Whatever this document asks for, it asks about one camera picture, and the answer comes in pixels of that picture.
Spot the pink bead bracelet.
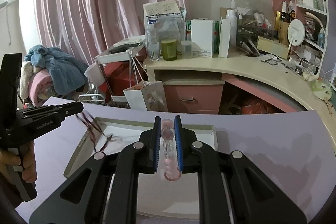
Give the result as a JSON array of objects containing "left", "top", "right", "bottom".
[{"left": 160, "top": 118, "right": 182, "bottom": 182}]

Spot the dark red bead necklace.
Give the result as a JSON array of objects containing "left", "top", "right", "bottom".
[{"left": 76, "top": 110, "right": 124, "bottom": 154}]

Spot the left hand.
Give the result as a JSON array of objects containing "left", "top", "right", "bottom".
[{"left": 0, "top": 141, "right": 37, "bottom": 184}]

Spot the pink folded blanket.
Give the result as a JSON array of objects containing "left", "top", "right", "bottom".
[{"left": 29, "top": 69, "right": 58, "bottom": 106}]

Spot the grey cardboard tray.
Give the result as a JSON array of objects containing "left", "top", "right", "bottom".
[{"left": 63, "top": 117, "right": 219, "bottom": 220}]

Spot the blue fleece blanket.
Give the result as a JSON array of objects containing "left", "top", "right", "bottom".
[{"left": 24, "top": 45, "right": 88, "bottom": 95}]

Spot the pink desk drawer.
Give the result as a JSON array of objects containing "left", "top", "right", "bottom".
[{"left": 164, "top": 85, "right": 223, "bottom": 114}]

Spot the white paper shopping bag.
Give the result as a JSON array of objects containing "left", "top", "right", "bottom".
[{"left": 123, "top": 50, "right": 168, "bottom": 112}]

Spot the beige curved desk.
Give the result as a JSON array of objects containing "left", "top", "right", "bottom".
[{"left": 143, "top": 51, "right": 335, "bottom": 148}]

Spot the white folding stand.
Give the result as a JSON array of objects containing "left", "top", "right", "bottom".
[{"left": 96, "top": 35, "right": 145, "bottom": 107}]

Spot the green paper fan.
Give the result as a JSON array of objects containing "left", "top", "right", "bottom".
[{"left": 310, "top": 80, "right": 333, "bottom": 116}]

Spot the tall white carton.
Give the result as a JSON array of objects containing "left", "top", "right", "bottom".
[{"left": 219, "top": 18, "right": 231, "bottom": 58}]

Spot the green glass candle jar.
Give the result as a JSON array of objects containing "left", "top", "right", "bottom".
[{"left": 161, "top": 39, "right": 177, "bottom": 61}]

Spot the white rectangular box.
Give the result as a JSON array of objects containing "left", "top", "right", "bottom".
[{"left": 191, "top": 19, "right": 215, "bottom": 58}]

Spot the black makeup organizer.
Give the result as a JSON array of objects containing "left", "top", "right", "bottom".
[{"left": 235, "top": 10, "right": 275, "bottom": 47}]

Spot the round white vanity mirror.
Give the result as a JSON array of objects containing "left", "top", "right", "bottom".
[{"left": 287, "top": 19, "right": 305, "bottom": 56}]

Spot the white lotion bottle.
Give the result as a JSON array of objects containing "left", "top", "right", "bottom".
[{"left": 226, "top": 9, "right": 237, "bottom": 47}]

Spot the clear plastic storage box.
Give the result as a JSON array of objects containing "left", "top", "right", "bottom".
[{"left": 143, "top": 0, "right": 186, "bottom": 60}]

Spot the pink white shelf unit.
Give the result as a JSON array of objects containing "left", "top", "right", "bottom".
[{"left": 270, "top": 0, "right": 332, "bottom": 70}]

